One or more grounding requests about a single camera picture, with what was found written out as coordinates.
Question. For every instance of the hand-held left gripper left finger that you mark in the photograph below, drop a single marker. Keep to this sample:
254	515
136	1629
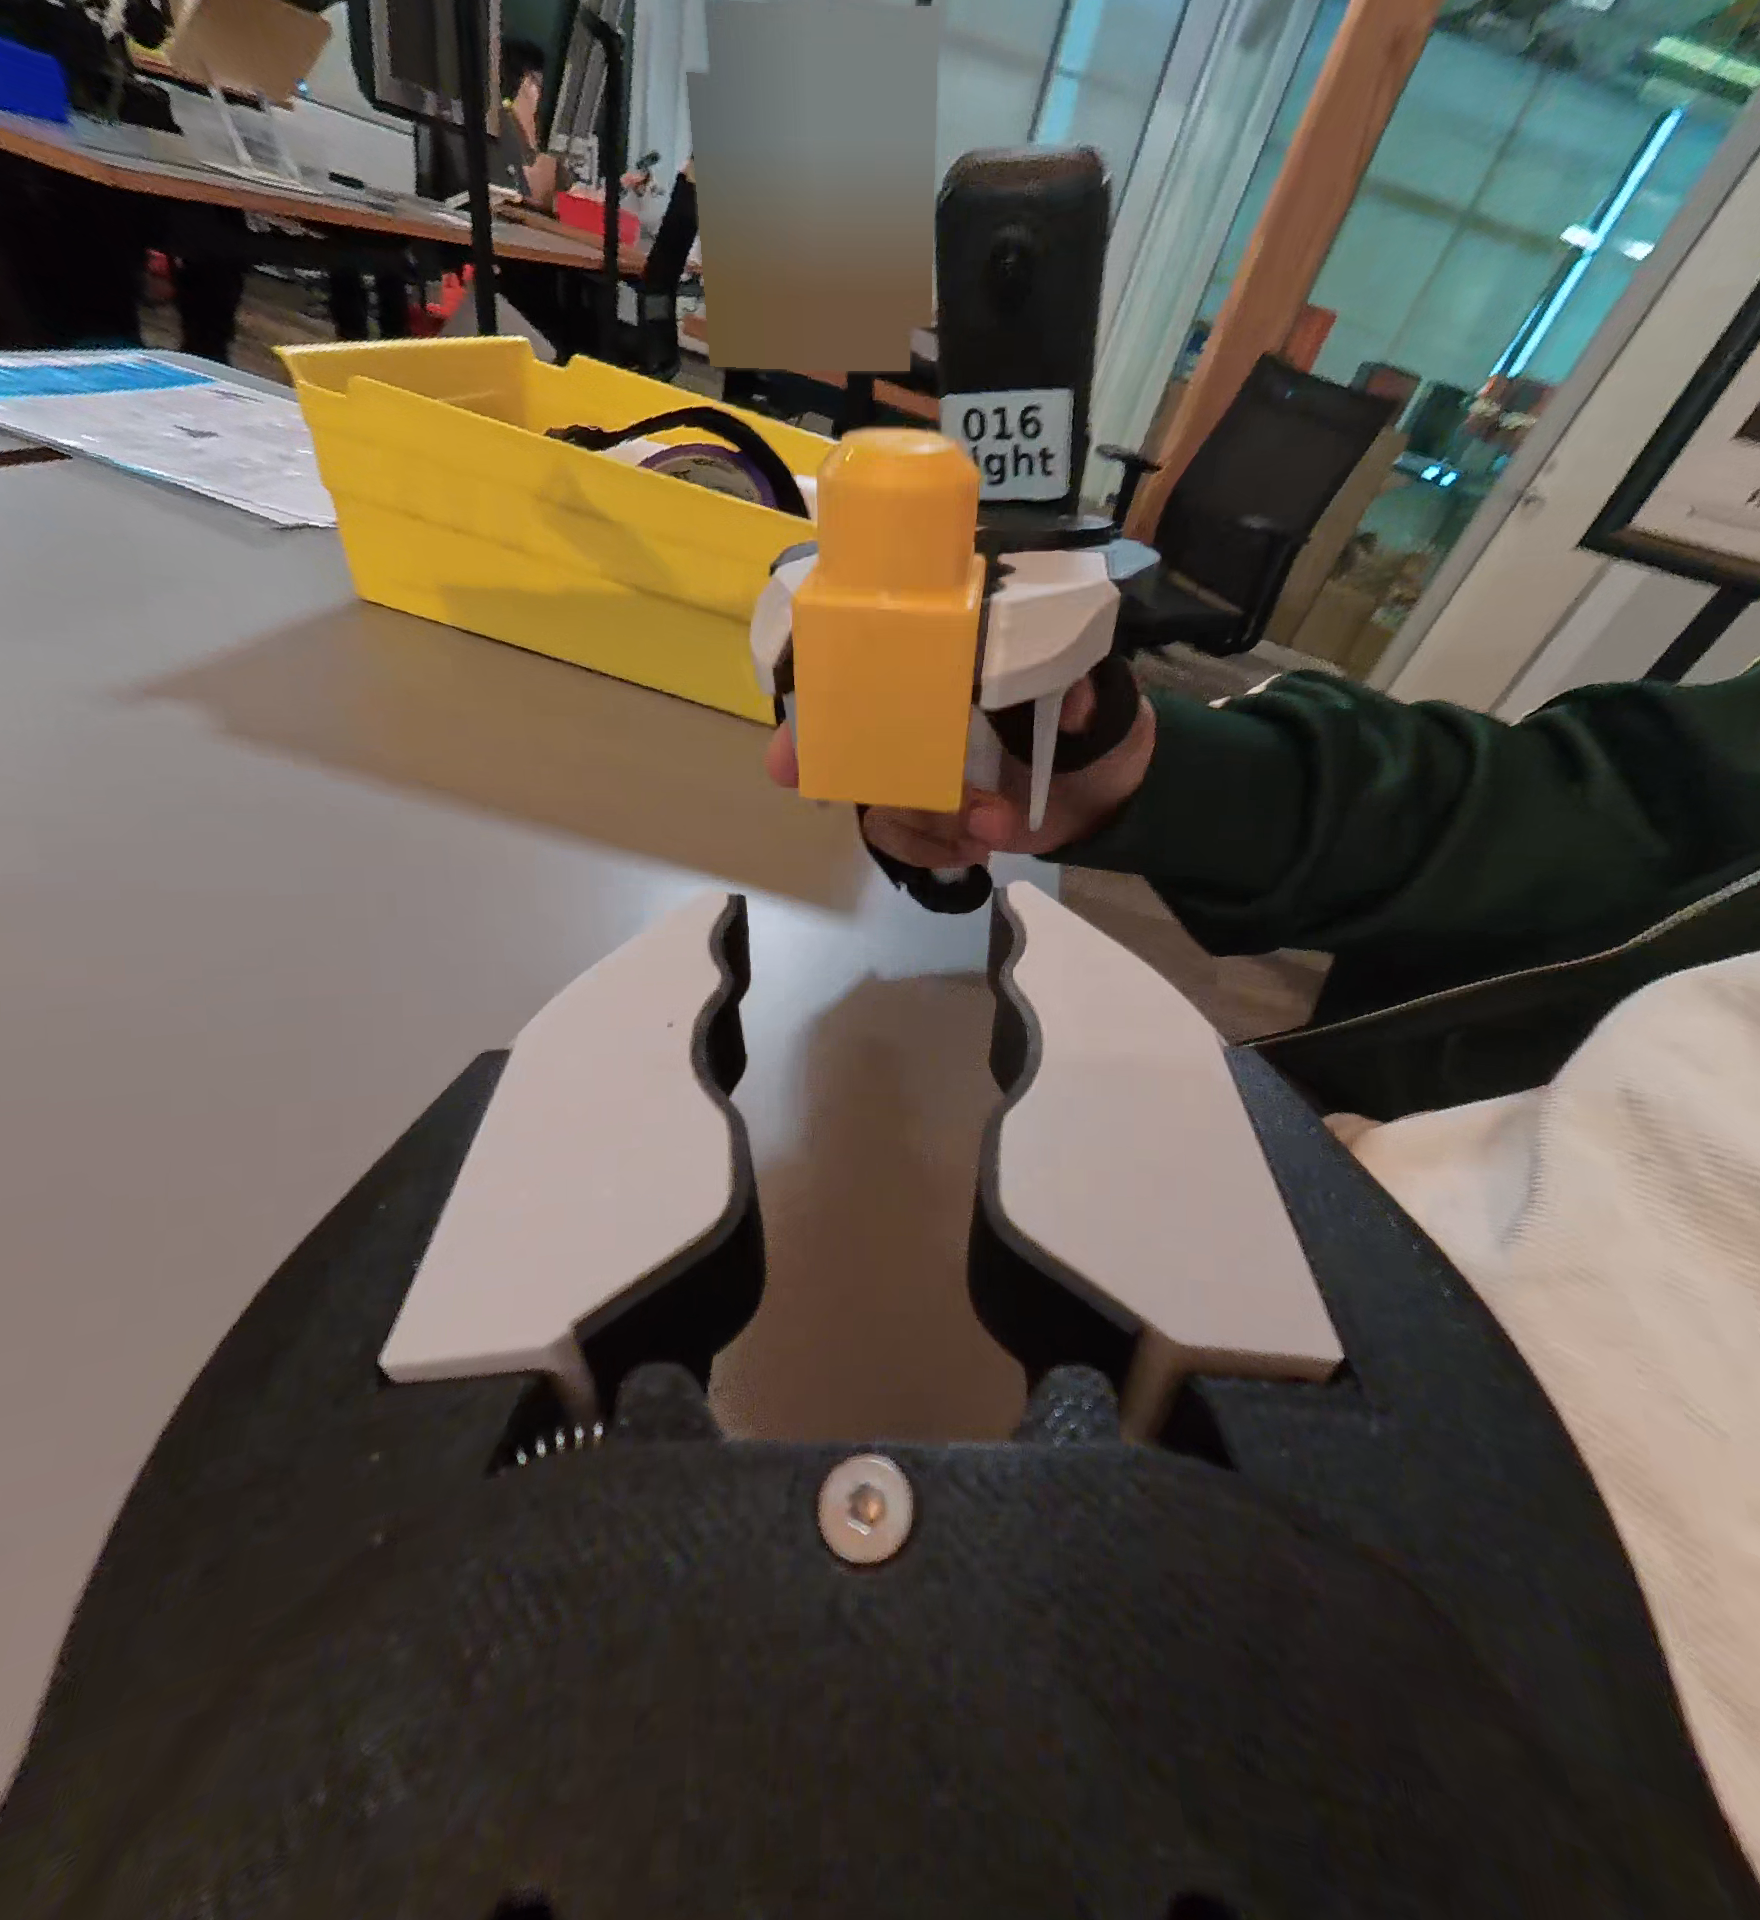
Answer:
596	1155

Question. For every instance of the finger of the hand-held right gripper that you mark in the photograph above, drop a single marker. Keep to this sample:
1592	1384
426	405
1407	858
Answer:
775	645
1046	631

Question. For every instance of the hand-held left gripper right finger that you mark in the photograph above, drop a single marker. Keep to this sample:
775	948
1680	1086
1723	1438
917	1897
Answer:
1152	1171

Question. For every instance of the yellow toy block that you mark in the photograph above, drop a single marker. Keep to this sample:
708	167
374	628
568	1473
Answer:
887	661

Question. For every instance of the yellow storage bin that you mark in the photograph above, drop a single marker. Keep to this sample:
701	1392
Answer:
491	539

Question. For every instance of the person's right forearm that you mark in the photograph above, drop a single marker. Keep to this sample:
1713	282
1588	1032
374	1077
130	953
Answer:
1421	811

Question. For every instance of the grey desk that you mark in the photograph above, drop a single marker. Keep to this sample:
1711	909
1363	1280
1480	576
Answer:
221	899

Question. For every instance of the person's right hand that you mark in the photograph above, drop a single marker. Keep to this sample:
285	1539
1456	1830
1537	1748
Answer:
970	841

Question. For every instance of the black office chair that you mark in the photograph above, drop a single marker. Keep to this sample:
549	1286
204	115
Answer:
1254	497

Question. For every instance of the red box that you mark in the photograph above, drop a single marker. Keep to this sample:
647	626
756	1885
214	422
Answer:
596	220

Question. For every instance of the black monitor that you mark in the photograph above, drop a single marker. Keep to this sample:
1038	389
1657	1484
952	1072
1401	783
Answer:
428	46

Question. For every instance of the printed paper sheet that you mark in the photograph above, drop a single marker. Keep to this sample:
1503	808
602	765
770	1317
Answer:
145	419

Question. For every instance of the small cardboard panel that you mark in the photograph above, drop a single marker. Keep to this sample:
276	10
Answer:
243	46

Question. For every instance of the wooden post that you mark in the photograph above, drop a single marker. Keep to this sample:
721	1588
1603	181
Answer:
1301	226

